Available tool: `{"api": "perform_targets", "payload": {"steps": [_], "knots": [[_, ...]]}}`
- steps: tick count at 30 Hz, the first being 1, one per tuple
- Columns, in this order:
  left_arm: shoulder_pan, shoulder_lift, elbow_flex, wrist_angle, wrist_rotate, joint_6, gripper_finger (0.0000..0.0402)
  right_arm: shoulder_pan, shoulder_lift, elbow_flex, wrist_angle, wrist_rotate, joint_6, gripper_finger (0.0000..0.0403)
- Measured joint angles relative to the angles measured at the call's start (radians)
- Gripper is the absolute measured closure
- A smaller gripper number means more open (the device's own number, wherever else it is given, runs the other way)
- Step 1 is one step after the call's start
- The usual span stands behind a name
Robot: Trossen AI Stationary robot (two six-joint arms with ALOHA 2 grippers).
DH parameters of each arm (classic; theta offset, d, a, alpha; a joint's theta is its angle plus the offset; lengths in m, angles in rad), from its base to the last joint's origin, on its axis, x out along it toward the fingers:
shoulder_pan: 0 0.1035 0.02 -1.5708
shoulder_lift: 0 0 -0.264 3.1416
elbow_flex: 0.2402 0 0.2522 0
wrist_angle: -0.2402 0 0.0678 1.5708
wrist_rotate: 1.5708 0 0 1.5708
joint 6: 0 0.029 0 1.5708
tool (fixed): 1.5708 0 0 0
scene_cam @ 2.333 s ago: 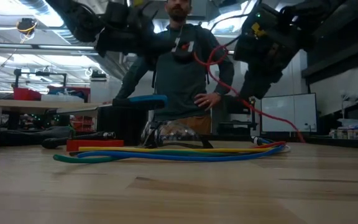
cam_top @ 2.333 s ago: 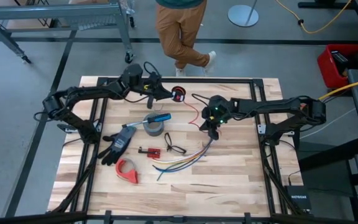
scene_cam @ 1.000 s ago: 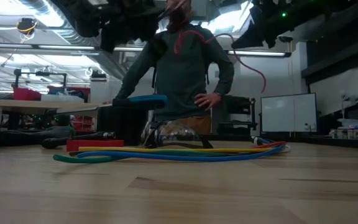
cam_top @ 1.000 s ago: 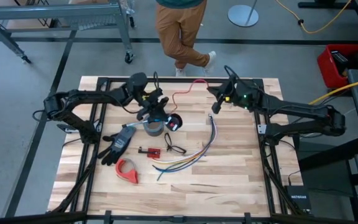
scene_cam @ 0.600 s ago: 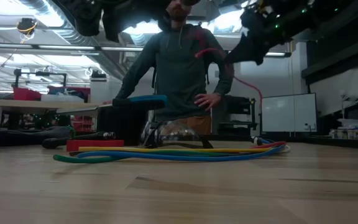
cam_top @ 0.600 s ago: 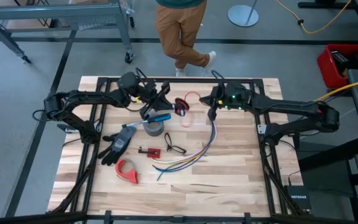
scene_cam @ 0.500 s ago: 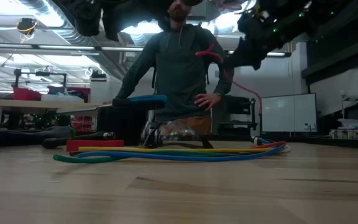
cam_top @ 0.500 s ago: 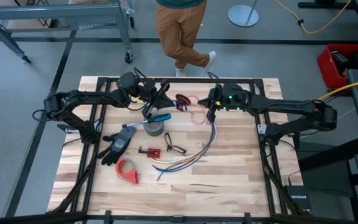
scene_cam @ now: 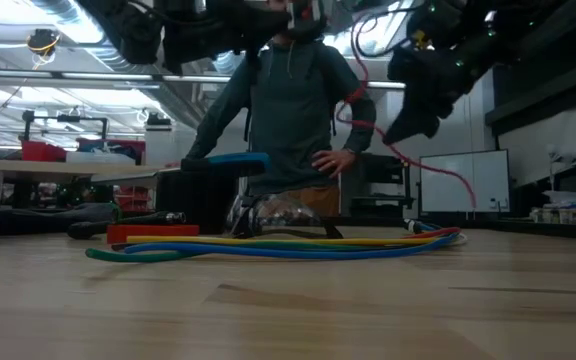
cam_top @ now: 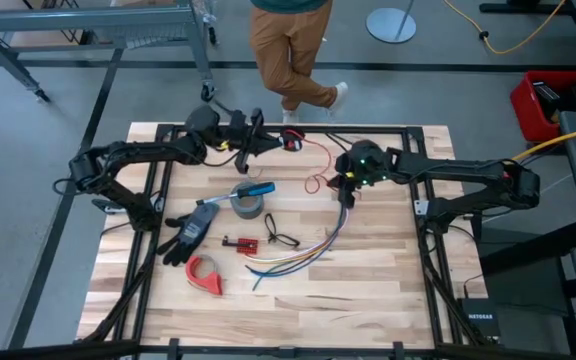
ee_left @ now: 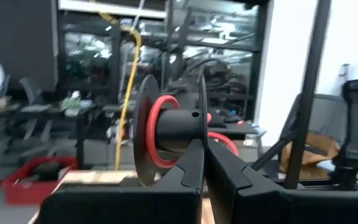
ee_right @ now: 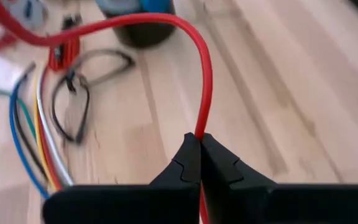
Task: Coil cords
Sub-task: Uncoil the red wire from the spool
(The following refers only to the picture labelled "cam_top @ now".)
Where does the red plastic bin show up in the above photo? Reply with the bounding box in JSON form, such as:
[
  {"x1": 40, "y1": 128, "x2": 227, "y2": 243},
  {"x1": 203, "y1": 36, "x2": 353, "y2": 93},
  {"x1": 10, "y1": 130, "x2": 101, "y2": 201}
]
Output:
[{"x1": 509, "y1": 69, "x2": 576, "y2": 144}]

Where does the yellow extension cord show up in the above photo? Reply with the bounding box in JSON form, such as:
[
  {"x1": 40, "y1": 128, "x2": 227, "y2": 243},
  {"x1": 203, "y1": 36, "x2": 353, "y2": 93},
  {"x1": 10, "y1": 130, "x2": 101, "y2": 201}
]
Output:
[
  {"x1": 511, "y1": 121, "x2": 576, "y2": 162},
  {"x1": 441, "y1": 0, "x2": 568, "y2": 56}
]

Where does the black aluminium frame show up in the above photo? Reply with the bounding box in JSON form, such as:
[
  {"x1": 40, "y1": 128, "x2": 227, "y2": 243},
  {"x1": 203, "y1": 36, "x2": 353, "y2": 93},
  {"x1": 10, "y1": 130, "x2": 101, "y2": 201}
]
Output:
[{"x1": 0, "y1": 123, "x2": 576, "y2": 360}]

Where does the grey cart with wooden shelf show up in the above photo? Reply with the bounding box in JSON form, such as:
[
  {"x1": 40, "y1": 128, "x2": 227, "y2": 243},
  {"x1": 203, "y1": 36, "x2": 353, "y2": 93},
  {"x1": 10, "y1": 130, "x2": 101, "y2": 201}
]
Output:
[{"x1": 0, "y1": 0, "x2": 218, "y2": 104}]

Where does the grey duct tape roll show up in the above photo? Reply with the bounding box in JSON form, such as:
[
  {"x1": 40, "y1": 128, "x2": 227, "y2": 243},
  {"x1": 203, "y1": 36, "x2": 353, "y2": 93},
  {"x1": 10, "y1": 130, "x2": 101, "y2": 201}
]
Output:
[{"x1": 229, "y1": 180, "x2": 266, "y2": 221}]

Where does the red wire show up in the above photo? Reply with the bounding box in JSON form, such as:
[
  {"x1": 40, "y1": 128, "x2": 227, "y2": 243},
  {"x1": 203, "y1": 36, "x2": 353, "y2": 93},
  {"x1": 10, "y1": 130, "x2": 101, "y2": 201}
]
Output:
[{"x1": 283, "y1": 128, "x2": 337, "y2": 196}]

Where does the person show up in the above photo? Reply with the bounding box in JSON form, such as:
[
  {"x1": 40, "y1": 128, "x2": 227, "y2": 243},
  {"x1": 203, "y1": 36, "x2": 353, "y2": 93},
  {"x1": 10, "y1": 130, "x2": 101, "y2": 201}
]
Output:
[{"x1": 248, "y1": 0, "x2": 350, "y2": 125}]

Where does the multicolour wire bundle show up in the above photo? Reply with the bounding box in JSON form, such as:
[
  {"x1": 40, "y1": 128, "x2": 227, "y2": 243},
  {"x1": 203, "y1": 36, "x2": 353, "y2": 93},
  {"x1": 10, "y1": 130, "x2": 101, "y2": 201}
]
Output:
[{"x1": 244, "y1": 202, "x2": 351, "y2": 293}]

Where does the round metal floor stand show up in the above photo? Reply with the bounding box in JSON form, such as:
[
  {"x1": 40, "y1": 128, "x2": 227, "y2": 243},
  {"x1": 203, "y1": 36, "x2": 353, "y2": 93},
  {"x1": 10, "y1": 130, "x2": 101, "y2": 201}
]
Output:
[{"x1": 365, "y1": 0, "x2": 418, "y2": 45}]

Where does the red tape dispenser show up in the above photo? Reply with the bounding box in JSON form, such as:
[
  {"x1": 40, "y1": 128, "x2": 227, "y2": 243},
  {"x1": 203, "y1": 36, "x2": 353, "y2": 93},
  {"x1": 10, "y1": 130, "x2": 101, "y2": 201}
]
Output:
[{"x1": 184, "y1": 254, "x2": 225, "y2": 297}]

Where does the black network switch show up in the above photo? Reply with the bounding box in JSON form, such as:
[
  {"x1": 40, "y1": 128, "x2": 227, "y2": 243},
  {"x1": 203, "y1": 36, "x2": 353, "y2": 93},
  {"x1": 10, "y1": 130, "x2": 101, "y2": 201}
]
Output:
[{"x1": 456, "y1": 297, "x2": 503, "y2": 339}]

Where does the grey black work glove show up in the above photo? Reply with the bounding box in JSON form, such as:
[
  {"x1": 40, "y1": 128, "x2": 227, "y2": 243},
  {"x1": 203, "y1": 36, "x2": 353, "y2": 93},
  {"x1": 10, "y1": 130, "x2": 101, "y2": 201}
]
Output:
[{"x1": 156, "y1": 201, "x2": 221, "y2": 268}]

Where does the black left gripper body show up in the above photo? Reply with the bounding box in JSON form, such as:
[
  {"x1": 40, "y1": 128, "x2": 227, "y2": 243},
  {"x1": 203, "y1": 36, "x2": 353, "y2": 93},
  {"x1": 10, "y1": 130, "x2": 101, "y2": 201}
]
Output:
[{"x1": 217, "y1": 107, "x2": 265, "y2": 175}]

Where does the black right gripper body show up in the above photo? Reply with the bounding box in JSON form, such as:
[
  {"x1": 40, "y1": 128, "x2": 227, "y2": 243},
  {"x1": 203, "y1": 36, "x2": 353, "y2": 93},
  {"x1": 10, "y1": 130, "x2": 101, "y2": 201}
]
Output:
[{"x1": 326, "y1": 167, "x2": 369, "y2": 197}]

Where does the blue black handled screwdriver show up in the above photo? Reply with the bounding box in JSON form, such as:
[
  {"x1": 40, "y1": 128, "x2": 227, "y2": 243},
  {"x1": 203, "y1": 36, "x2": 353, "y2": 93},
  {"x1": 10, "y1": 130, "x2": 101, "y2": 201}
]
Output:
[{"x1": 195, "y1": 180, "x2": 277, "y2": 207}]

